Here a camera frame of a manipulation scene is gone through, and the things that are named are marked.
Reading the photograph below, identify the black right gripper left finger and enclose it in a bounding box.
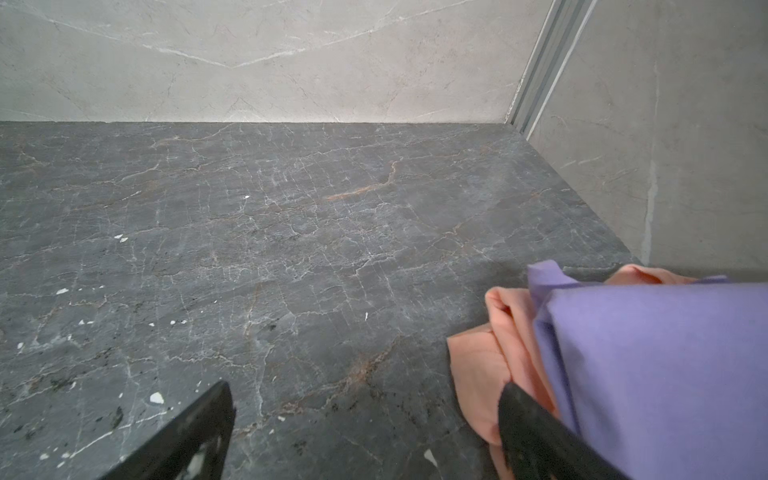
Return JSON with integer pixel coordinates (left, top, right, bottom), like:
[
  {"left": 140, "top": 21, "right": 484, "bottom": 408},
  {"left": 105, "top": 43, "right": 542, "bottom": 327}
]
[{"left": 102, "top": 380, "right": 236, "bottom": 480}]

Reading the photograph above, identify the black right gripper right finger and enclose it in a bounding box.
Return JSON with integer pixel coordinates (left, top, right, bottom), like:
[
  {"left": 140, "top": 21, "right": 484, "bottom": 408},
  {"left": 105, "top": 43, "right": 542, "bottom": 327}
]
[{"left": 498, "top": 382, "right": 626, "bottom": 480}]

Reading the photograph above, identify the pink folded t shirt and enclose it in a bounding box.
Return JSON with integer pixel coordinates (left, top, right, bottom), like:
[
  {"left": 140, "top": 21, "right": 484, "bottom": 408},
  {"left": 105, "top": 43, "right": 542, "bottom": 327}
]
[{"left": 446, "top": 263, "right": 700, "bottom": 480}]

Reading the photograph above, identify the purple folded t shirt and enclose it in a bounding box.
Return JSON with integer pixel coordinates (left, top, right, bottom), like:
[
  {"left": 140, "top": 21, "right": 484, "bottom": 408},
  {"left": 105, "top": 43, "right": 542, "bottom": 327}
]
[{"left": 527, "top": 261, "right": 767, "bottom": 479}]

